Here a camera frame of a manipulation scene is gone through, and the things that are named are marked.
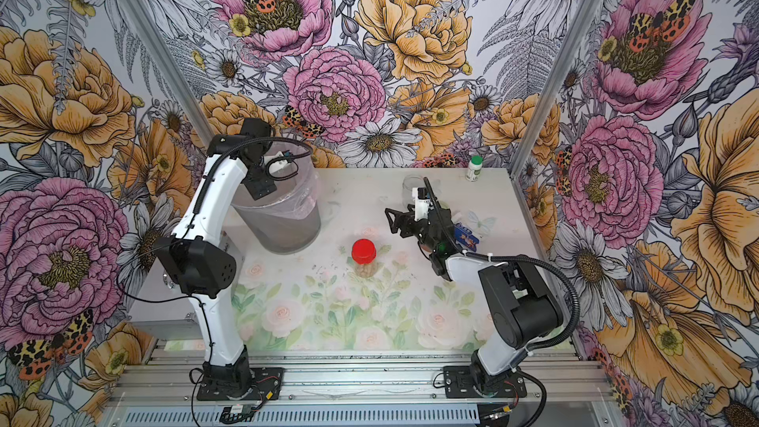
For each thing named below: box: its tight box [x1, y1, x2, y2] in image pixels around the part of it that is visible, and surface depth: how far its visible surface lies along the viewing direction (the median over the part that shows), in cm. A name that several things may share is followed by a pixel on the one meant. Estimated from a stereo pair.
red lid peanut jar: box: [351, 238, 377, 278], surface depth 88 cm
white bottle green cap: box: [465, 154, 484, 182], surface depth 118 cm
